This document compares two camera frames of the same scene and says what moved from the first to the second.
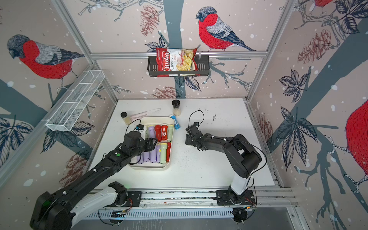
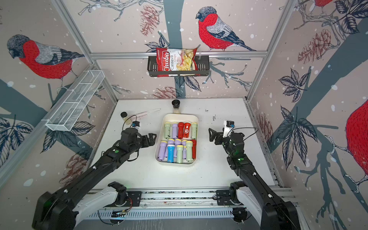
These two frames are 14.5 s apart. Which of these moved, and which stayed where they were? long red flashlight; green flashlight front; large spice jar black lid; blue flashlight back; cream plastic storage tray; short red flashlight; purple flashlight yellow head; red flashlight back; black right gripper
Moved: cream plastic storage tray; purple flashlight yellow head; short red flashlight; black right gripper; long red flashlight; red flashlight back; green flashlight front; blue flashlight back
Stayed: large spice jar black lid
